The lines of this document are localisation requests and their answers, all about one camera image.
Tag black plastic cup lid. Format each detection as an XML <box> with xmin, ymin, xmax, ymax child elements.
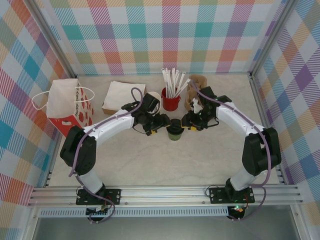
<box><xmin>166</xmin><ymin>118</ymin><xmax>184</xmax><ymax>134</ymax></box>

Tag brown pulp cup carrier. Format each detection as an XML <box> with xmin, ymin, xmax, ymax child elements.
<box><xmin>184</xmin><ymin>98</ymin><xmax>198</xmax><ymax>111</ymax></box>
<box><xmin>184</xmin><ymin>74</ymin><xmax>208</xmax><ymax>111</ymax></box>

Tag red white paper gift bag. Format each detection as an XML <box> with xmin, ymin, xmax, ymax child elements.
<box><xmin>31</xmin><ymin>78</ymin><xmax>96</xmax><ymax>138</ymax></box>

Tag red metal bucket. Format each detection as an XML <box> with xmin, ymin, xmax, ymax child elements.
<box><xmin>161</xmin><ymin>86</ymin><xmax>181</xmax><ymax>112</ymax></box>

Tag white paper napkin stack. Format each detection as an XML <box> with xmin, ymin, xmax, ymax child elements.
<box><xmin>102</xmin><ymin>80</ymin><xmax>147</xmax><ymax>112</ymax></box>

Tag brown cardboard napkin tray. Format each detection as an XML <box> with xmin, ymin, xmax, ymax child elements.
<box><xmin>101</xmin><ymin>103</ymin><xmax>126</xmax><ymax>116</ymax></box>

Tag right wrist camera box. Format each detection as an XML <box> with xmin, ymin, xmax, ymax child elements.
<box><xmin>191</xmin><ymin>86</ymin><xmax>218</xmax><ymax>114</ymax></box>

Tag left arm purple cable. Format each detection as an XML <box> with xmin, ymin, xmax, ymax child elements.
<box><xmin>68</xmin><ymin>87</ymin><xmax>145</xmax><ymax>225</ymax></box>

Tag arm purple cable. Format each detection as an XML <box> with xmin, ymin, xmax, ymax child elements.
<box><xmin>68</xmin><ymin>87</ymin><xmax>145</xmax><ymax>225</ymax></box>
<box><xmin>187</xmin><ymin>78</ymin><xmax>273</xmax><ymax>223</ymax></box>

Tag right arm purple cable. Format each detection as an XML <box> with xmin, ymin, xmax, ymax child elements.
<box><xmin>187</xmin><ymin>78</ymin><xmax>273</xmax><ymax>223</ymax></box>

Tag aluminium side rail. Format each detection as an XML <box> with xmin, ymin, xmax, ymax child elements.
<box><xmin>249</xmin><ymin>72</ymin><xmax>287</xmax><ymax>186</ymax></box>
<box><xmin>41</xmin><ymin>134</ymin><xmax>62</xmax><ymax>188</ymax></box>

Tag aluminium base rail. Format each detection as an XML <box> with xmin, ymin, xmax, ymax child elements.
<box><xmin>27</xmin><ymin>184</ymin><xmax>304</xmax><ymax>209</ymax></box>

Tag slotted grey cable duct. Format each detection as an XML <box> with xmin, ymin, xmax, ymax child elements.
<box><xmin>39</xmin><ymin>209</ymin><xmax>230</xmax><ymax>218</ymax></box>

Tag aluminium frame post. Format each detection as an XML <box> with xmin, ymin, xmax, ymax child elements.
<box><xmin>29</xmin><ymin>0</ymin><xmax>78</xmax><ymax>79</ymax></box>
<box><xmin>249</xmin><ymin>0</ymin><xmax>300</xmax><ymax>79</ymax></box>

